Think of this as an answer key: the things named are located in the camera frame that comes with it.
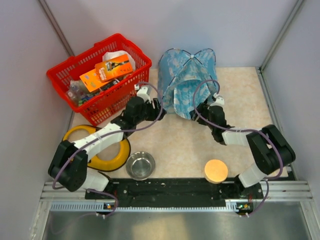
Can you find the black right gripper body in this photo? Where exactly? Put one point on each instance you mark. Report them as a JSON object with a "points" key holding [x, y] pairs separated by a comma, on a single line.
{"points": [[203, 109]]}

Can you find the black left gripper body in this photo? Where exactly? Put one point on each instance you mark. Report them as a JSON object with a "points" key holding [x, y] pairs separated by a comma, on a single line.
{"points": [[150, 114]]}

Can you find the stainless steel pet bowl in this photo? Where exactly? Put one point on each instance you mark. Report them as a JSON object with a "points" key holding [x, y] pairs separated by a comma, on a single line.
{"points": [[140, 165]]}

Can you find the blue patterned pet tent fabric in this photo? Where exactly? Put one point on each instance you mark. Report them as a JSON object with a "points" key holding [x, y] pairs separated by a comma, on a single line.
{"points": [[167, 96]]}

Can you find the yellow double pet bowl holder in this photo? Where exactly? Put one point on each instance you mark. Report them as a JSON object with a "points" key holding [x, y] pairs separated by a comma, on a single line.
{"points": [[107, 154]]}

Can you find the blue patterned tent mat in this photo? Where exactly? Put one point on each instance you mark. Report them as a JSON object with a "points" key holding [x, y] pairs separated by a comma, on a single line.
{"points": [[183, 97]]}

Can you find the thin black tent pole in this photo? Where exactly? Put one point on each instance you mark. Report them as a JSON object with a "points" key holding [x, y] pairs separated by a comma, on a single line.
{"points": [[184, 75]]}

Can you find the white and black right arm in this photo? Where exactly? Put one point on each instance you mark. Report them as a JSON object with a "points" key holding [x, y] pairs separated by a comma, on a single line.
{"points": [[269, 148]]}

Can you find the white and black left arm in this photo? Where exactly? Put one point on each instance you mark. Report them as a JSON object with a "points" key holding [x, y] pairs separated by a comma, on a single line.
{"points": [[69, 166]]}

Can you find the red plastic shopping basket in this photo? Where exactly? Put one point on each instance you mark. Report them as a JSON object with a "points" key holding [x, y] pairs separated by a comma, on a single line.
{"points": [[101, 107]]}

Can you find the black instant noodle cup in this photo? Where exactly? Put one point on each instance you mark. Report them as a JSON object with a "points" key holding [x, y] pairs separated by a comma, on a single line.
{"points": [[110, 84]]}

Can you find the orange Gillette razor box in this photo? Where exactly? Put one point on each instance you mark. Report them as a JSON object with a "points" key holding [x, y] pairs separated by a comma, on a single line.
{"points": [[116, 67]]}

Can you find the orange round lid jar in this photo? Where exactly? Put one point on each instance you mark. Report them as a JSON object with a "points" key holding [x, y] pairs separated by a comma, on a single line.
{"points": [[215, 171]]}

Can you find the blue green scouring pad pack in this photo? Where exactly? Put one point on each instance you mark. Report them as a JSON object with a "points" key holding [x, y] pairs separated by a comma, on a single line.
{"points": [[83, 100]]}

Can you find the orange Scrub Daddy sponge pack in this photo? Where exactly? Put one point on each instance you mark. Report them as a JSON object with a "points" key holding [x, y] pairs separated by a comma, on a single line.
{"points": [[92, 81]]}

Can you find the white plastic bag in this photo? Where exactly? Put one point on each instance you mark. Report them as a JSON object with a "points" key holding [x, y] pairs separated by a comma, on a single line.
{"points": [[114, 54]]}

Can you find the clear plastic bottle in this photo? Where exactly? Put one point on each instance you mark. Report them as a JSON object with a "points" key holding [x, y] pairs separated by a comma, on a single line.
{"points": [[75, 93]]}

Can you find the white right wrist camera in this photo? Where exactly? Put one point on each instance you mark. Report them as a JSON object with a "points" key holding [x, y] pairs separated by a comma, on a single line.
{"points": [[217, 100]]}

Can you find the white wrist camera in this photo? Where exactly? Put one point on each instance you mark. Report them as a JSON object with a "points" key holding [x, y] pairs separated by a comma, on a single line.
{"points": [[143, 92], [217, 100]]}

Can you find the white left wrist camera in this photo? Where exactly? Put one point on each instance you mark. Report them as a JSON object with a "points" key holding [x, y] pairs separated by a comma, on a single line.
{"points": [[143, 92]]}

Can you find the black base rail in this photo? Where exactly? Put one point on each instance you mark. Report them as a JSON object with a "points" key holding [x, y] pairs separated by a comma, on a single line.
{"points": [[174, 192]]}

